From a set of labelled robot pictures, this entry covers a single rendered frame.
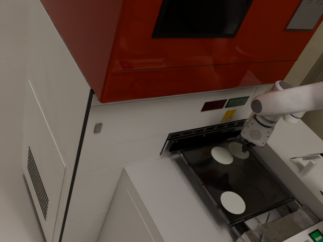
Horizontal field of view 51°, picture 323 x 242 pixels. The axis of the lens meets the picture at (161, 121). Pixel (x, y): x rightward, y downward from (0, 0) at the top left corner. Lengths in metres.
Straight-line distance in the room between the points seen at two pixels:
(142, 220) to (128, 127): 0.36
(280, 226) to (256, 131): 0.37
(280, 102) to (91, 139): 0.63
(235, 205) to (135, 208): 0.38
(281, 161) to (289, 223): 0.27
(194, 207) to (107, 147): 0.41
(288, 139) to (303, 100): 0.54
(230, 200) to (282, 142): 0.44
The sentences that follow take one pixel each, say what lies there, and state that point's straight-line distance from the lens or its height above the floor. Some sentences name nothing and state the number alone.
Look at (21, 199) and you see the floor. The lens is 2.21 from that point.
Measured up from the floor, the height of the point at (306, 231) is 0.96.
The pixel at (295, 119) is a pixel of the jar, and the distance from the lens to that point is 1.76.
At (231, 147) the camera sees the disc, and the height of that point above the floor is 0.90.
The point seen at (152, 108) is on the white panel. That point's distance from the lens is 1.16.
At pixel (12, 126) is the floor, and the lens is 2.61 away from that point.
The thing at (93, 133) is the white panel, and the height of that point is 1.05.
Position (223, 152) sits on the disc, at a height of 0.90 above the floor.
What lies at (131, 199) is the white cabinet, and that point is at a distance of 1.35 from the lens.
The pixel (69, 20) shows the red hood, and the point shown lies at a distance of 1.14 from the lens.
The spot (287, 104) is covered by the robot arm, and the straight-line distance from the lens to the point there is 1.15.
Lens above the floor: 1.84
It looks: 39 degrees down
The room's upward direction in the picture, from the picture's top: 22 degrees clockwise
